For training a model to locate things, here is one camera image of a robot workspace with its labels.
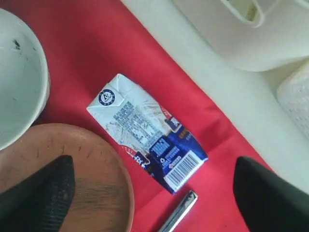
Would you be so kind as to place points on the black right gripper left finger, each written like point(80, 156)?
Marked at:
point(41, 202)

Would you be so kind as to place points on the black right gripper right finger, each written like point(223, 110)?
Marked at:
point(267, 202)

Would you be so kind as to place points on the brown wooden plate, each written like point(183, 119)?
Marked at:
point(103, 200)

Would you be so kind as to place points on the silver table knife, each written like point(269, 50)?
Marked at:
point(179, 212)

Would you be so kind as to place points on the white perforated plastic basket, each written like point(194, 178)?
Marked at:
point(293, 96)

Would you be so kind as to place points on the white ceramic bowl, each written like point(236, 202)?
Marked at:
point(24, 78)

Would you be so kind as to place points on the blue white milk carton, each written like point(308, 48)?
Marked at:
point(152, 136)

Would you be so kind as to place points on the red table cloth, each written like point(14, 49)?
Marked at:
point(88, 42)

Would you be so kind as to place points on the cream plastic bin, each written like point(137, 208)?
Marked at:
point(252, 35)

